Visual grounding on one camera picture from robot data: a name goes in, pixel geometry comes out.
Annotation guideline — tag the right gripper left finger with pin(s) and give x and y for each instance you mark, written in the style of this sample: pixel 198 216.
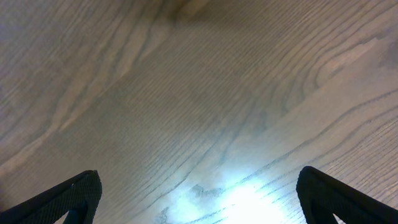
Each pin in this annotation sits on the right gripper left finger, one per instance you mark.
pixel 76 198

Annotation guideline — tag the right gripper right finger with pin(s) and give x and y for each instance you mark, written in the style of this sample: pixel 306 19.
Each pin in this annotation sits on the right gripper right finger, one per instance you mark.
pixel 323 198

